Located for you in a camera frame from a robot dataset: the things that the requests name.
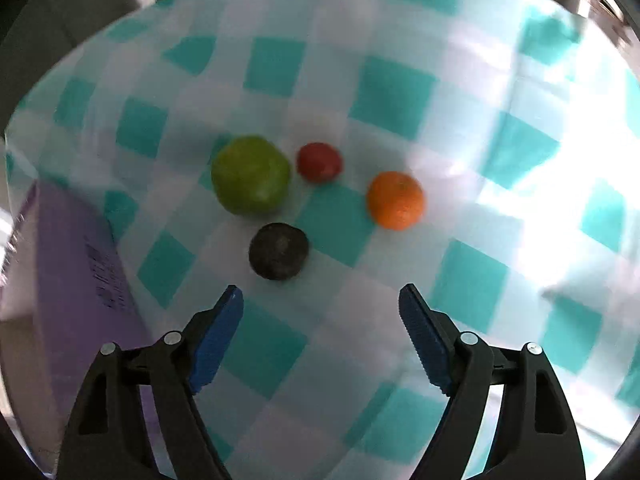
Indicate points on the purple cardboard box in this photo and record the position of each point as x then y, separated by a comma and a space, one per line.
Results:
75, 300

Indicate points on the small red tomato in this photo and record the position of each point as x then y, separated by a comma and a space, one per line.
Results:
319, 162

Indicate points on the green apple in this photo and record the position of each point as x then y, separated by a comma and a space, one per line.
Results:
250, 175

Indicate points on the small tangerine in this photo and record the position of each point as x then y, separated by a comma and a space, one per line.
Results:
396, 201

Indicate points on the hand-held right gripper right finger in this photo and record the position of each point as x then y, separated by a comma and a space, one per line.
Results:
427, 340

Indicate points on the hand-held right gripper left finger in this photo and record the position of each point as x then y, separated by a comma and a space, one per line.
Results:
215, 345

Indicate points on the dark passion fruit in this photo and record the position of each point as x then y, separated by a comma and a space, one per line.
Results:
278, 251

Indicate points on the teal checked tablecloth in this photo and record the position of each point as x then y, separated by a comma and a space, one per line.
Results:
380, 110

